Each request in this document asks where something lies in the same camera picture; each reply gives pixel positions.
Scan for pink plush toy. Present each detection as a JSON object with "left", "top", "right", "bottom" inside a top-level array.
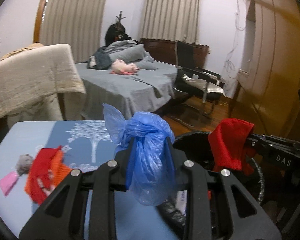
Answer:
[{"left": 110, "top": 59, "right": 140, "bottom": 75}]

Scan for black office chair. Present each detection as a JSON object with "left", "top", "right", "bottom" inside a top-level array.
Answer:
[{"left": 173, "top": 41, "right": 225, "bottom": 119}]

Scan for grey bed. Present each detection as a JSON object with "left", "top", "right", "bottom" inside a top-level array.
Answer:
[{"left": 75, "top": 39, "right": 179, "bottom": 120}]

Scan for blue plastic bag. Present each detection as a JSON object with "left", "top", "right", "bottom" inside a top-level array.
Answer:
[{"left": 103, "top": 103, "right": 175, "bottom": 206}]

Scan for right beige curtain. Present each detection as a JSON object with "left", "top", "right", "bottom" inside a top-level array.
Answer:
[{"left": 141, "top": 0, "right": 200, "bottom": 44}]

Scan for pink face mask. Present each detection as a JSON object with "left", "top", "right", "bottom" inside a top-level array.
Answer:
[{"left": 0, "top": 171, "right": 19, "bottom": 197}]

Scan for black trash bin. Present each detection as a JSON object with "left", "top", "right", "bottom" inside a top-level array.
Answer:
[{"left": 172, "top": 130, "right": 266, "bottom": 205}]

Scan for blue tree-print table cloth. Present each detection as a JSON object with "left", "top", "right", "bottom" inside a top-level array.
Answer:
[{"left": 0, "top": 120, "right": 178, "bottom": 239}]

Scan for wooden wardrobe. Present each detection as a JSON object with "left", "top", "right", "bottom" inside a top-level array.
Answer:
[{"left": 229, "top": 0, "right": 300, "bottom": 141}]

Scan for grey pillow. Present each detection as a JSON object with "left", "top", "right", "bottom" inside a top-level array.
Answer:
[{"left": 109, "top": 44, "right": 146, "bottom": 62}]

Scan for beige curtain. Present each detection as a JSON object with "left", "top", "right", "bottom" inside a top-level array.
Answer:
[
  {"left": 39, "top": 0, "right": 106, "bottom": 63},
  {"left": 141, "top": 0, "right": 200, "bottom": 44}
]

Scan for orange knitted cloth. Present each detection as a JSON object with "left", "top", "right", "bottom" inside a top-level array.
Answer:
[{"left": 24, "top": 146, "right": 71, "bottom": 205}]

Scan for black coat rack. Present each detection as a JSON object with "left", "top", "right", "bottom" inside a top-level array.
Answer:
[{"left": 105, "top": 11, "right": 131, "bottom": 46}]

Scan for red cloth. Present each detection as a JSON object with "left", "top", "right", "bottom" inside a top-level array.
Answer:
[{"left": 207, "top": 118, "right": 256, "bottom": 176}]

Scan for left beige curtain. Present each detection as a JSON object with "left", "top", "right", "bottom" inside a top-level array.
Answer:
[{"left": 39, "top": 0, "right": 106, "bottom": 63}]

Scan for grey crumpled sock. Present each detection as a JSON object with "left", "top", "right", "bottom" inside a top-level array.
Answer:
[{"left": 15, "top": 154, "right": 33, "bottom": 176}]

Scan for dark teal clothing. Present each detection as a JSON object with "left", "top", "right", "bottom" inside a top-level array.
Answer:
[{"left": 87, "top": 47, "right": 112, "bottom": 70}]

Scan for beige quilt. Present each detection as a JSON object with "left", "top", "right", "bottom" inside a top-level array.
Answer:
[{"left": 0, "top": 44, "right": 86, "bottom": 127}]

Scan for wooden headboard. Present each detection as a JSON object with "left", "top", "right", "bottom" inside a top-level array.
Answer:
[{"left": 140, "top": 38, "right": 210, "bottom": 69}]

